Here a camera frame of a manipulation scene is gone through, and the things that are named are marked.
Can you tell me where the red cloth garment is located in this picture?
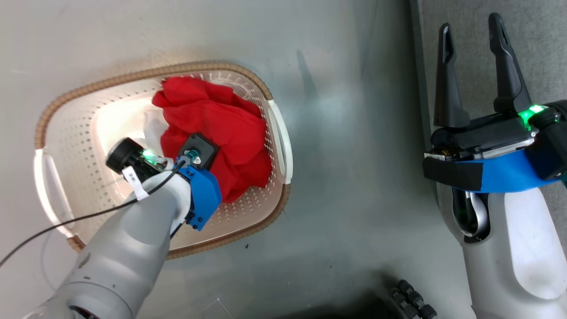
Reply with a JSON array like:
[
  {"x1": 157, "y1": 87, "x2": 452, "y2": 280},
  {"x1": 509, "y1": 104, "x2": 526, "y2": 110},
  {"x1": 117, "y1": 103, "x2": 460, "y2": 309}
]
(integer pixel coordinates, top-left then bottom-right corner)
[{"x1": 151, "y1": 76, "x2": 273, "y2": 204}]

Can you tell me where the grey fabric sofa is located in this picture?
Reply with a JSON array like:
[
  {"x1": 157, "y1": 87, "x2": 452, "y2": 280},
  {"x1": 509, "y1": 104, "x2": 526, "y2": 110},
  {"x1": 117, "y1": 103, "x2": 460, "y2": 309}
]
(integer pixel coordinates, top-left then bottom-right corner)
[{"x1": 409, "y1": 0, "x2": 567, "y2": 262}]

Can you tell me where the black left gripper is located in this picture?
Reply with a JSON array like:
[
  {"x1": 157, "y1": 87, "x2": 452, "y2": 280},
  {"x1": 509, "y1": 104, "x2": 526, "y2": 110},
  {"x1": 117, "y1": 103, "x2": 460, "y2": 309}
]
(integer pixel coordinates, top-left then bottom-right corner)
[{"x1": 106, "y1": 132, "x2": 220, "y2": 180}]

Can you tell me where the white perforated laundry basket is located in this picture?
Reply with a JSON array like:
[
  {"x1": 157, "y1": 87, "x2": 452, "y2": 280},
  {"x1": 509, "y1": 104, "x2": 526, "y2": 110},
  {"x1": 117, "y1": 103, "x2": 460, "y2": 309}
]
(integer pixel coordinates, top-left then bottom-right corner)
[{"x1": 34, "y1": 61, "x2": 294, "y2": 261}]

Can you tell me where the white cable label tag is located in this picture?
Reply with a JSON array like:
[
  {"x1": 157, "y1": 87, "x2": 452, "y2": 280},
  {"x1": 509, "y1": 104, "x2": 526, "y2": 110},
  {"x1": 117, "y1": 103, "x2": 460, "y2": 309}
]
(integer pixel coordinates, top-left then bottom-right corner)
[{"x1": 121, "y1": 166, "x2": 150, "y2": 201}]

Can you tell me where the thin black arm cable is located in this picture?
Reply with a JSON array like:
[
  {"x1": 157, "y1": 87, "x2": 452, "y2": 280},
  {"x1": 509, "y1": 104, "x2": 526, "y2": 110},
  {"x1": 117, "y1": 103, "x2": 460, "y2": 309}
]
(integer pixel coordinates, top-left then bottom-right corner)
[{"x1": 0, "y1": 159, "x2": 187, "y2": 268}]

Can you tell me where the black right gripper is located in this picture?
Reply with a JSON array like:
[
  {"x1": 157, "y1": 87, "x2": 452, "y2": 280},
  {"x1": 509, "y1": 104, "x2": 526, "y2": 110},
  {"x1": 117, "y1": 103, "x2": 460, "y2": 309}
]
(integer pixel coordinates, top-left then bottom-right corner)
[{"x1": 424, "y1": 12, "x2": 567, "y2": 180}]

